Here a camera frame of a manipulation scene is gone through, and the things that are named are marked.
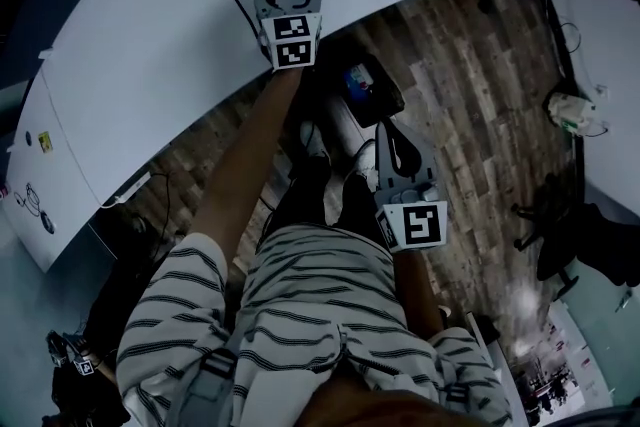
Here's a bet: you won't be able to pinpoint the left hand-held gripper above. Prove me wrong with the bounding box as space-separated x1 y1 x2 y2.
254 0 326 73

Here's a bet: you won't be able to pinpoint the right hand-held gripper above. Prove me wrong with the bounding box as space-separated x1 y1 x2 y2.
374 122 449 253

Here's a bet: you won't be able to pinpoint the black bin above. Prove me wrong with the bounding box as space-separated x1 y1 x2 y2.
342 53 406 129

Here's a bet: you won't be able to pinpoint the person's right forearm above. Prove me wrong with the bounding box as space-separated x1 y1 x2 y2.
391 247 447 342

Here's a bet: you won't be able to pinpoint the person's left forearm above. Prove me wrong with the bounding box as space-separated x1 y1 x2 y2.
192 63 305 244

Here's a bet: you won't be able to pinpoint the person's white right shoe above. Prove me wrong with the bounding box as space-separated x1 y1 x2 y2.
344 138 381 190

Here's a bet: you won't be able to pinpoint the person's white shoe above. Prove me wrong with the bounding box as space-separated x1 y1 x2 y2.
344 138 381 190
298 119 332 162

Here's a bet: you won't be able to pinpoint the person's white left shoe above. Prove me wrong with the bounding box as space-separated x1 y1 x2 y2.
298 119 332 162

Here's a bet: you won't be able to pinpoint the person's dark trousers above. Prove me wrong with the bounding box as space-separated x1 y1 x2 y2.
267 149 386 241

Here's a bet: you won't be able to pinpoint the person's striped shirt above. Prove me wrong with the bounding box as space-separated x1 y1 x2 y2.
115 220 515 427

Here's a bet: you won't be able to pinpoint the white plastic bag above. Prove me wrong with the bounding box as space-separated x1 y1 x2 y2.
544 92 612 137

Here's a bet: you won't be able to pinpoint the black office chair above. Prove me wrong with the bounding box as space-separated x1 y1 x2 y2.
513 172 640 302

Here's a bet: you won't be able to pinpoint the white floor power strip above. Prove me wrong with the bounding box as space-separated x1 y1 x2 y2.
98 171 152 210

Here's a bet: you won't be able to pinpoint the printed cardboard box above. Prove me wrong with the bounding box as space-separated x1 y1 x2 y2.
514 314 586 427

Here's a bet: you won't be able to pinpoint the light grey side desk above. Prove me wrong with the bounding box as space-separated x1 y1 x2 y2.
547 259 640 416

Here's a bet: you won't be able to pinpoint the white desk with stickers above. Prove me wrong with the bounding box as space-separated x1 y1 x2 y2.
4 64 104 274

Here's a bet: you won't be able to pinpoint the thin black wall cable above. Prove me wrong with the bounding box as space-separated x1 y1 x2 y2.
558 21 584 54

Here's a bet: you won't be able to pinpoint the grey harness strap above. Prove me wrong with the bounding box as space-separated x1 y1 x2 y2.
439 354 484 416
177 347 239 427

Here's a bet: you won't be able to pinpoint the black earphone cable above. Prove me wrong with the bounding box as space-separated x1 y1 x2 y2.
13 183 45 219

